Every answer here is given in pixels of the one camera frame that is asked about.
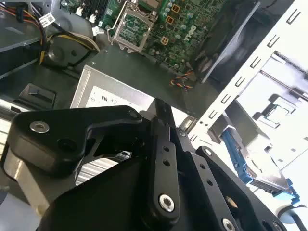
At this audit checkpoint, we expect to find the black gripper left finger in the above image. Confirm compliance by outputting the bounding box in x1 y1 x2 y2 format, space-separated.
0 97 181 226

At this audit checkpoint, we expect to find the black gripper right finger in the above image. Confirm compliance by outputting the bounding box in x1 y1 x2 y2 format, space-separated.
169 126 288 231

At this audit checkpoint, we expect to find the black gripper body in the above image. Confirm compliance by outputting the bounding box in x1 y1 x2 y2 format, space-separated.
36 154 217 231

